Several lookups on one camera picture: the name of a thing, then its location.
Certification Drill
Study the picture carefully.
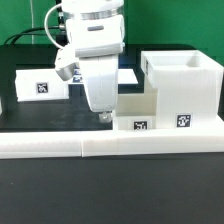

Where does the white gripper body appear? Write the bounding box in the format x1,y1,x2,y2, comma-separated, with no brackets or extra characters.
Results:
79,55,118,112

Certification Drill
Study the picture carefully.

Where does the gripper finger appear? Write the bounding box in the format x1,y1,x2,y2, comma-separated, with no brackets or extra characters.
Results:
99,112,112,122

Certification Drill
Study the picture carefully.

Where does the white drawer with tag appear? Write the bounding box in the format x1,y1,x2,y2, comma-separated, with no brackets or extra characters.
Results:
113,93,157,131

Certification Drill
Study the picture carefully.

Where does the white drawer cabinet box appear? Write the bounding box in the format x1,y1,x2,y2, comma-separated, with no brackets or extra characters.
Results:
141,50,224,129

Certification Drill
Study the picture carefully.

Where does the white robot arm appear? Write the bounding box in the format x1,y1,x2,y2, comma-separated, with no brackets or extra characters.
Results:
62,0,125,122

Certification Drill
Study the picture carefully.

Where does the white drawer at back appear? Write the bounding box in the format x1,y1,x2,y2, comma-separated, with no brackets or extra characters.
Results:
15,69,69,102

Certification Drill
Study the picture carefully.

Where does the white L-shaped fence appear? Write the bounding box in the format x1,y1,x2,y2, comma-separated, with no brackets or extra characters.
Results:
0,128,224,159

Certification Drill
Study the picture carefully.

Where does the white tag sheet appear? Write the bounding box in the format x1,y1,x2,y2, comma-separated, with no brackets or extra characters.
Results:
67,68,140,86

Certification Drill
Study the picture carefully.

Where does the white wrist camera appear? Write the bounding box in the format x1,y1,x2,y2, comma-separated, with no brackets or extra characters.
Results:
55,45,79,81

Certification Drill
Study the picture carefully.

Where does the black cable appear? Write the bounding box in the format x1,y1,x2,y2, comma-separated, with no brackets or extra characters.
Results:
3,0,68,46

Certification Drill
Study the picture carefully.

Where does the white cable loop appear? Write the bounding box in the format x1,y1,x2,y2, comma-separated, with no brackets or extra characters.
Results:
43,2,66,41

